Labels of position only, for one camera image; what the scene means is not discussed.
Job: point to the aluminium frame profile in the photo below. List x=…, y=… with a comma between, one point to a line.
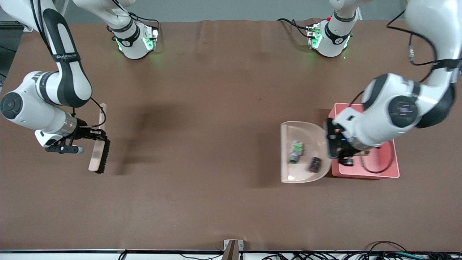
x=11, y=26

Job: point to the metal table edge bracket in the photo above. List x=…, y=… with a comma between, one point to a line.
x=233, y=247

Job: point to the beige brush with black bristles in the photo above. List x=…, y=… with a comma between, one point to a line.
x=96, y=155

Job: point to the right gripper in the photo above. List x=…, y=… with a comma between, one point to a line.
x=86, y=132

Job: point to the black table edge strip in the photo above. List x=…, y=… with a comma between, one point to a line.
x=72, y=251

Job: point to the pink plastic bin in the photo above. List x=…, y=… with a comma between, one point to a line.
x=361, y=175

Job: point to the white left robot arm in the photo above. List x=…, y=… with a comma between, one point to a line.
x=397, y=108

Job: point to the beige plastic dustpan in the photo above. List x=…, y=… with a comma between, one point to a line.
x=303, y=133

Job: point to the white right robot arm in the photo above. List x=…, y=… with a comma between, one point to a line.
x=54, y=90

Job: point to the brown table mat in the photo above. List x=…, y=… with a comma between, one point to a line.
x=202, y=162

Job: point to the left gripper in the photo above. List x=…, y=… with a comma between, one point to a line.
x=347, y=155

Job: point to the white green push-button switch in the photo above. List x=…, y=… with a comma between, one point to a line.
x=296, y=151

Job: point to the black relay module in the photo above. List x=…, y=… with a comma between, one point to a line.
x=314, y=164

